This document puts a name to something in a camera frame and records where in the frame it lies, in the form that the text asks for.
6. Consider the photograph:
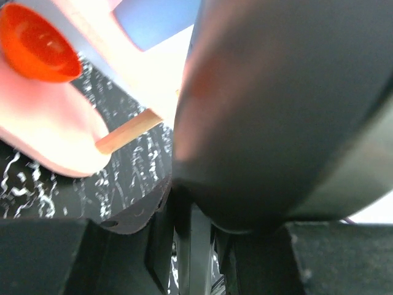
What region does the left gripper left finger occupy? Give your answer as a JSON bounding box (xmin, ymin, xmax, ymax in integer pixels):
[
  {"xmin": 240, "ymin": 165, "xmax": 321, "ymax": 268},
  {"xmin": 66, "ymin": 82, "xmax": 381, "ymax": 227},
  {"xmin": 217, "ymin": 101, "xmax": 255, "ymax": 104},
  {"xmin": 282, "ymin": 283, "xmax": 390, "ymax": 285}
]
[{"xmin": 1, "ymin": 176, "xmax": 173, "ymax": 294}]

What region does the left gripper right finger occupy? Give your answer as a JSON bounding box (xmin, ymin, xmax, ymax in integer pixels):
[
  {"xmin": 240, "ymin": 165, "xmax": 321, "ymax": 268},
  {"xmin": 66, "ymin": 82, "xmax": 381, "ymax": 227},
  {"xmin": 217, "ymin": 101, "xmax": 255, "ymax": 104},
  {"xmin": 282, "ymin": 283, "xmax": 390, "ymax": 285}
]
[{"xmin": 220, "ymin": 222, "xmax": 392, "ymax": 294}]

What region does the grey shower head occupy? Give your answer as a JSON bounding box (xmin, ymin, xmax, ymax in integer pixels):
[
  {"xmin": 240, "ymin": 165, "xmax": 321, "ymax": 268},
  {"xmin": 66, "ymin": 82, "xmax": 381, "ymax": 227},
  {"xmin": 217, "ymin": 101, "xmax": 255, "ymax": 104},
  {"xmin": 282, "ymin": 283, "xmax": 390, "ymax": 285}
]
[{"xmin": 171, "ymin": 0, "xmax": 393, "ymax": 295}]

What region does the pink three-tier shelf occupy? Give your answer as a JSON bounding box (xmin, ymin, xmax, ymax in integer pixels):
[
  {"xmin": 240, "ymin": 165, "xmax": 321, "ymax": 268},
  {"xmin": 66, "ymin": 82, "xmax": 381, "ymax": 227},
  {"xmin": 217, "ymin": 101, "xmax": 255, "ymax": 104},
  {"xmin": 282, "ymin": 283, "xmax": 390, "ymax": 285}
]
[{"xmin": 1, "ymin": 1, "xmax": 193, "ymax": 178}]

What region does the orange cup on shelf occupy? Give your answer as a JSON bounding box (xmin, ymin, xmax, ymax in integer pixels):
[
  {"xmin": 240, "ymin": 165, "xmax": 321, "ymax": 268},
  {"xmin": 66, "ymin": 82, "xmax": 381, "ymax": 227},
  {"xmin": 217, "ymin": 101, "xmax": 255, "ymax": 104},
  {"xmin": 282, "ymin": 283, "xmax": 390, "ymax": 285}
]
[{"xmin": 1, "ymin": 2, "xmax": 82, "ymax": 83}]

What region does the blue cup on shelf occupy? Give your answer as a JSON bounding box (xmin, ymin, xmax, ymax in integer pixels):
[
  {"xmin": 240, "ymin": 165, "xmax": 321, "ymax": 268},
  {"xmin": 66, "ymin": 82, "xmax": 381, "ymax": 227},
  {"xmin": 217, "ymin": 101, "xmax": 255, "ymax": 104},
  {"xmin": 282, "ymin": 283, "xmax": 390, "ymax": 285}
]
[{"xmin": 113, "ymin": 0, "xmax": 201, "ymax": 51}]

